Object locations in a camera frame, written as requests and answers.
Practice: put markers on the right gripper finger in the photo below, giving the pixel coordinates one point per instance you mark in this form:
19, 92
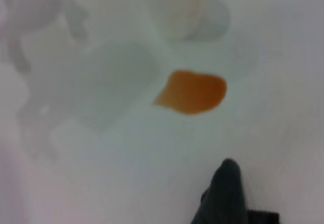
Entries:
264, 217

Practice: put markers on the brown water stain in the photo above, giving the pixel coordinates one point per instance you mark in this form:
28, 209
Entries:
193, 92

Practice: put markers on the dark blue rag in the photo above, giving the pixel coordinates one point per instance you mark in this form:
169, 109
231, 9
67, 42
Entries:
224, 196

